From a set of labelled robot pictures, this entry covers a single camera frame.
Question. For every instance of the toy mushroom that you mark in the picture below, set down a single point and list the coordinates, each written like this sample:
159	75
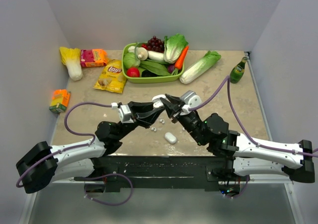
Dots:
140	52

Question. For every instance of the toy red tomato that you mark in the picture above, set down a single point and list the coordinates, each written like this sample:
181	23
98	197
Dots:
133	72

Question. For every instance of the yellow white toy cabbage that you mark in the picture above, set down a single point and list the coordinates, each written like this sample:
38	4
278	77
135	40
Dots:
71	59

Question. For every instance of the green glass bottle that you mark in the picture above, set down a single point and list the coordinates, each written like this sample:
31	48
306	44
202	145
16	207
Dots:
238	71

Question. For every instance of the white earbud charging case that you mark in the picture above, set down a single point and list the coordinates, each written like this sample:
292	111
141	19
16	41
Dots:
156	100

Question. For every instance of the green plastic basket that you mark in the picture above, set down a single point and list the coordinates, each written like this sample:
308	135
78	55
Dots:
157	79

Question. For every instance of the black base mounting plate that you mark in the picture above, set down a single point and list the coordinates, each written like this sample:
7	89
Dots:
209	173

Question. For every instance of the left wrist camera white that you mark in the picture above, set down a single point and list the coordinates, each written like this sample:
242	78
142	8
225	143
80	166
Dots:
124	112

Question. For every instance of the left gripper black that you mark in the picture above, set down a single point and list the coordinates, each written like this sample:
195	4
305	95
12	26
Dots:
143	113

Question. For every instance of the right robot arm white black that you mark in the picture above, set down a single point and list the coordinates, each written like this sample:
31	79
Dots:
246	155

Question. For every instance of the yellow Lays chips bag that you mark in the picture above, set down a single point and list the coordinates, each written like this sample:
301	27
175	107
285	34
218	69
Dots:
111	78

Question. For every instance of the pink orange snack box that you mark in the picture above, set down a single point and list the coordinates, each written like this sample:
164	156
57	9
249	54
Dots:
93	58

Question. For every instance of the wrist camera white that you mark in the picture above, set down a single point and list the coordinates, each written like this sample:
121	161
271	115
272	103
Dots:
124	112
190	100

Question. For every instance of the toy green leaf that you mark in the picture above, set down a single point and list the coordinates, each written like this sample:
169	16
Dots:
155	68

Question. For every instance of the green toy napa cabbage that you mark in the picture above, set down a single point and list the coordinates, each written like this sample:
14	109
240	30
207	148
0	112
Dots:
200	67

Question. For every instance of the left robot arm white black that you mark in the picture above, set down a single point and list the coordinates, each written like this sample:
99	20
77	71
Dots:
44	163

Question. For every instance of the closed white oval case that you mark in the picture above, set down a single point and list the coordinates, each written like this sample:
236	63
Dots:
170	138

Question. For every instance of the toy cabbage in basket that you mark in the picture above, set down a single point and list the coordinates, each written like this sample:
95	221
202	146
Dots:
173	47

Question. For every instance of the toy orange carrot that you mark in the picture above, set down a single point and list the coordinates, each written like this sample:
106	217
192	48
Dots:
179	63

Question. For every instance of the toy purple grapes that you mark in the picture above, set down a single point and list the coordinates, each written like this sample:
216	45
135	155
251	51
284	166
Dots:
154	44

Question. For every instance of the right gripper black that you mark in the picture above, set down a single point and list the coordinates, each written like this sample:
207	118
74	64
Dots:
173	108

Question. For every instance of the toy purple onion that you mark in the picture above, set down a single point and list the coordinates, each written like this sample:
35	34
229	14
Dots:
171	68

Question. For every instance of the orange green small carton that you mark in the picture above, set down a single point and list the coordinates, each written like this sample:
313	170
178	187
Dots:
59	101

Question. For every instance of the toy white radish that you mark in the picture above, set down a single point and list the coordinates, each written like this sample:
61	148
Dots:
156	56

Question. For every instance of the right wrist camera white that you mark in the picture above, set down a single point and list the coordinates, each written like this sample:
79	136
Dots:
190	100

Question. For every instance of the toy round green cabbage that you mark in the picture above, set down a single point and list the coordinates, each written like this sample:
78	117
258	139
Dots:
130	61

